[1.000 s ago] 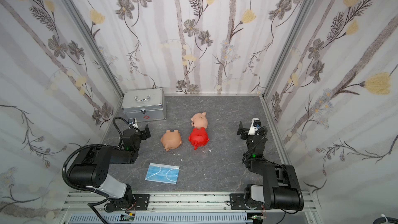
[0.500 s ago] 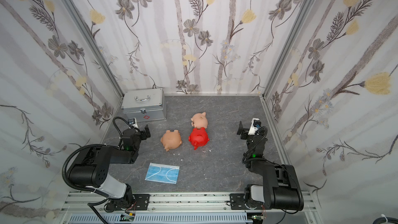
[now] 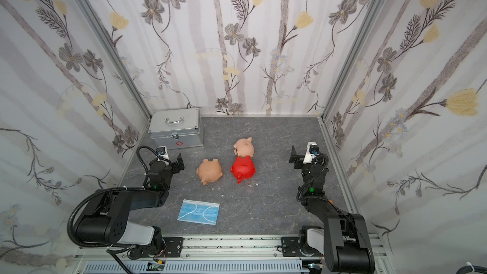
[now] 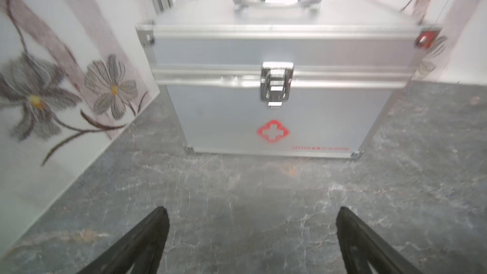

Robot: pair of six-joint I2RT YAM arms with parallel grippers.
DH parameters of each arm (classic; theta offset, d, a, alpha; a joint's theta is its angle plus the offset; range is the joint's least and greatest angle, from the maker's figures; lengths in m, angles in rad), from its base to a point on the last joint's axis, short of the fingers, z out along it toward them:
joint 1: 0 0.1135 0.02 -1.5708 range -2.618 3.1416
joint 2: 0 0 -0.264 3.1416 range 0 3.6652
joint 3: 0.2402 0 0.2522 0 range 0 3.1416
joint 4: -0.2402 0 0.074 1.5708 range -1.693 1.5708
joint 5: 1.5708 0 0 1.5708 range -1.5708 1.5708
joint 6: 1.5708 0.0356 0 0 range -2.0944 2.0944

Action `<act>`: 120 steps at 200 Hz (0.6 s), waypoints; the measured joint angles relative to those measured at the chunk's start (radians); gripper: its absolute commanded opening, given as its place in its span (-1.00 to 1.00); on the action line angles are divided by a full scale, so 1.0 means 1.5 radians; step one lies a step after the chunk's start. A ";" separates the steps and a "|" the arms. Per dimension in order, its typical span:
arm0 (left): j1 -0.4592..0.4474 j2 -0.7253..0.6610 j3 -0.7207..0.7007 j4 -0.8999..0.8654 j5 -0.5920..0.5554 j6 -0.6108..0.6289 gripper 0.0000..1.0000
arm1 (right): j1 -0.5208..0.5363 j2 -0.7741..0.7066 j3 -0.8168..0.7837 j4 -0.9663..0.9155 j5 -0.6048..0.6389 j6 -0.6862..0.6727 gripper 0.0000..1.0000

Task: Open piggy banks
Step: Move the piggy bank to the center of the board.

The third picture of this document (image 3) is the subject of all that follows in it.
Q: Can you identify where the tan piggy bank front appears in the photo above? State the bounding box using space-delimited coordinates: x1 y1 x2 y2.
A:
197 159 223 185

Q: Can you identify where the red piggy bank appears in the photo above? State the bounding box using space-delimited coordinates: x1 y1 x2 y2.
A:
230 156 256 184

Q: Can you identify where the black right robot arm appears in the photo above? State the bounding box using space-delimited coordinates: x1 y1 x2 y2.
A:
289 142 375 273

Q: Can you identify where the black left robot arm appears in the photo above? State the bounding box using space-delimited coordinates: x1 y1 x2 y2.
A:
67 154 185 255

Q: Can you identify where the pink piggy bank rear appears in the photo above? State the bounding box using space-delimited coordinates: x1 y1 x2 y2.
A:
233 137 255 158

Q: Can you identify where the silver metal first aid case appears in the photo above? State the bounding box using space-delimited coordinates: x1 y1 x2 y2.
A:
148 108 204 149

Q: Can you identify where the blue surgical face mask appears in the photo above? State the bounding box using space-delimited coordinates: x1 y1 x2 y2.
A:
177 199 220 225

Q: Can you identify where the small green circuit board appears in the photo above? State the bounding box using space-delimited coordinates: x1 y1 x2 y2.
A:
147 261 165 271

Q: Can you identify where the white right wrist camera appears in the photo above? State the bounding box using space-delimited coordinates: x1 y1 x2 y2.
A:
303 142 320 164

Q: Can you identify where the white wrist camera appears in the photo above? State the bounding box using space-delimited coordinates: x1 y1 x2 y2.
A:
303 142 320 164
156 146 169 161

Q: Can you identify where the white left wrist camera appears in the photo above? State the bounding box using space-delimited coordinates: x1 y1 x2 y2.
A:
156 146 169 161

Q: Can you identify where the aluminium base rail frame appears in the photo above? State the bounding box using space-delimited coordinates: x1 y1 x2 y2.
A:
68 233 393 274

